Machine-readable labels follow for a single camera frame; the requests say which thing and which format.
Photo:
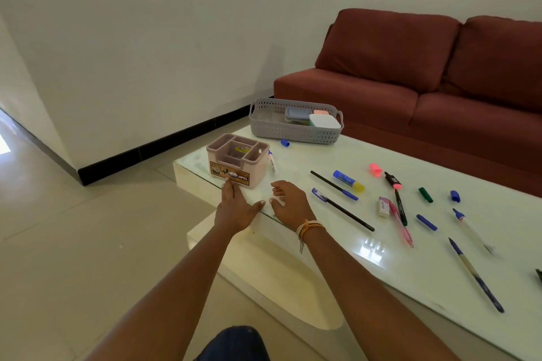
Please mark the blue marker cap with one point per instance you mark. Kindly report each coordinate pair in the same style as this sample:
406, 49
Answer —
285, 143
455, 196

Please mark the dark blue jeans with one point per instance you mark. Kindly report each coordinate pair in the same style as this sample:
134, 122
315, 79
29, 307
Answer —
233, 346

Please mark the white glass-top coffee table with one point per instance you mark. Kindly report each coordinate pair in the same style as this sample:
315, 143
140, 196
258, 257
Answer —
423, 284

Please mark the black marker cap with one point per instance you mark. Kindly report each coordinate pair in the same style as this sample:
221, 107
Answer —
539, 277

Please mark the green marker cap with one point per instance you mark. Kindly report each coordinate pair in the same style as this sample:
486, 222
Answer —
425, 195

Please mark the person's left hand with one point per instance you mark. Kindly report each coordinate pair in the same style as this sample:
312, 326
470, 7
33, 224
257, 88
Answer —
235, 212

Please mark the black pen solid blue cap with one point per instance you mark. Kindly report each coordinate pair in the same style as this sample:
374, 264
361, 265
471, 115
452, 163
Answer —
330, 183

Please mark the slim blue pen cap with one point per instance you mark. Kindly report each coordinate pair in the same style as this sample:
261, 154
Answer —
426, 222

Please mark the pink highlighter cap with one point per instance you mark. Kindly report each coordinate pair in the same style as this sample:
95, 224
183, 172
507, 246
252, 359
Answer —
375, 169

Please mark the black skirting board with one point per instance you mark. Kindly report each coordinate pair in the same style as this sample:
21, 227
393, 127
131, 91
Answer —
148, 153

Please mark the grey perforated plastic basket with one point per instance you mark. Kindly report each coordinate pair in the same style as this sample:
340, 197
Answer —
275, 128

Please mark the white marker blue tip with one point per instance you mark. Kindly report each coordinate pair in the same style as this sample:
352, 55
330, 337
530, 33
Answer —
461, 217
272, 164

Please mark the pink compartment pen organizer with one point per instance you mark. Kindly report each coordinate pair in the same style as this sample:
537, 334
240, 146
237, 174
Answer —
254, 170

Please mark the small pink box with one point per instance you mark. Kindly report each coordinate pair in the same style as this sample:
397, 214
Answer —
321, 112

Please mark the blue patterned pen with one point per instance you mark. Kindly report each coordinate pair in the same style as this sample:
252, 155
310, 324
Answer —
474, 274

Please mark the person's left forearm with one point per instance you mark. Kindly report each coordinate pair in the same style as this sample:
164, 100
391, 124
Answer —
169, 301

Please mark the thin black marker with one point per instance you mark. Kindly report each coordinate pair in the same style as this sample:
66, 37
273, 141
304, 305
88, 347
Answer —
400, 208

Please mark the person's right hand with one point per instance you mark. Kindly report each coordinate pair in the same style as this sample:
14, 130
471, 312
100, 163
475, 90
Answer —
296, 206

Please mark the black highlighter pink tip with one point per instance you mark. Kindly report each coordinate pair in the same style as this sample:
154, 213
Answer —
393, 181

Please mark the white lidded container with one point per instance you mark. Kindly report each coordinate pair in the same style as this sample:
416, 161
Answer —
324, 120

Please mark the black pen clear blue cap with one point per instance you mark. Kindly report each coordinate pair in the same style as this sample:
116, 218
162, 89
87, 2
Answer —
347, 214

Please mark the grey-blue lidded square container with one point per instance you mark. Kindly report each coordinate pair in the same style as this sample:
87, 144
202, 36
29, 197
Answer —
296, 113

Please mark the pink pen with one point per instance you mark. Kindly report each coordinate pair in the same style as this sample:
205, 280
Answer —
402, 227

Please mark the blue glue stick yellow cap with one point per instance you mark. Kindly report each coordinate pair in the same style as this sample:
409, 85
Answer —
345, 179

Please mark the red fabric sofa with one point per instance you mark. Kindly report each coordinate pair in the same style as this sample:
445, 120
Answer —
381, 47

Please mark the white eraser pink sleeve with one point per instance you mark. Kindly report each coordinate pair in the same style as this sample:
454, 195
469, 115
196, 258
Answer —
383, 207

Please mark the person's right forearm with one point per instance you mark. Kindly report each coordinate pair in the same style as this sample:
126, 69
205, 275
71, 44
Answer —
360, 289

